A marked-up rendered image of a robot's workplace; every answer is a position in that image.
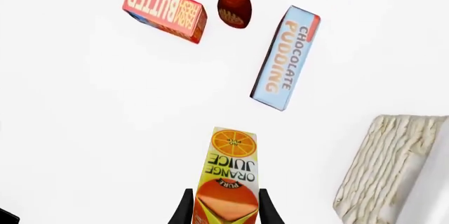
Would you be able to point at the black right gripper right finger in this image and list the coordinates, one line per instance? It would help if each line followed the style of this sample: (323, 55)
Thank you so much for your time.
(268, 212)

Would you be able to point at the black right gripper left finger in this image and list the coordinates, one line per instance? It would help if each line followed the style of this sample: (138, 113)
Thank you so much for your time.
(183, 212)

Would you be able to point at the orange juice carton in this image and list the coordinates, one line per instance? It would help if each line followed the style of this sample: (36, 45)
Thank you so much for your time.
(229, 176)

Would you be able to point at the white woven basket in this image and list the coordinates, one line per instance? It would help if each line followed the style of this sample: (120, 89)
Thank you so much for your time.
(386, 168)

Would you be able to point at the blue chocolate pudding box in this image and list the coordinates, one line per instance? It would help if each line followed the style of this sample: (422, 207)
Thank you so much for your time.
(287, 58)

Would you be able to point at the black object at edge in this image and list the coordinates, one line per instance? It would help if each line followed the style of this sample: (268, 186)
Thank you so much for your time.
(7, 217)

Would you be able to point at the red butter box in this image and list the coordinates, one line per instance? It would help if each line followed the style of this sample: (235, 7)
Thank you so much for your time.
(164, 10)

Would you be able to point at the red sauce bottle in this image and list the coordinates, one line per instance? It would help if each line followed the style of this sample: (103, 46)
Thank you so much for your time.
(234, 5)

